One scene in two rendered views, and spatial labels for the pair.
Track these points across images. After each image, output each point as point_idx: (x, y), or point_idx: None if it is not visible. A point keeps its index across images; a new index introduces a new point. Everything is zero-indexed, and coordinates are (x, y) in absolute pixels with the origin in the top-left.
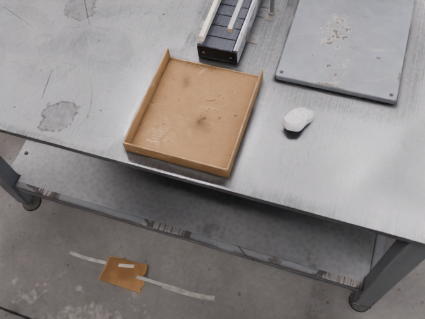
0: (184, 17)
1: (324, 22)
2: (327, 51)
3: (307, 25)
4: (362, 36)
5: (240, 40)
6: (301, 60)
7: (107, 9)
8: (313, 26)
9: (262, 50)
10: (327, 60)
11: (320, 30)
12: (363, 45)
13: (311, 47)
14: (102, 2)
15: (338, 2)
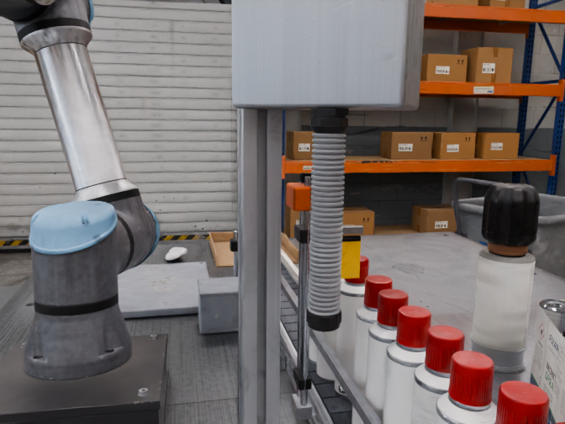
0: None
1: (178, 285)
2: (167, 274)
3: (194, 282)
4: (136, 284)
5: None
6: (187, 268)
7: (385, 270)
8: (187, 282)
9: (227, 275)
10: (165, 271)
11: (179, 281)
12: (134, 281)
13: (182, 273)
14: (396, 272)
15: (169, 296)
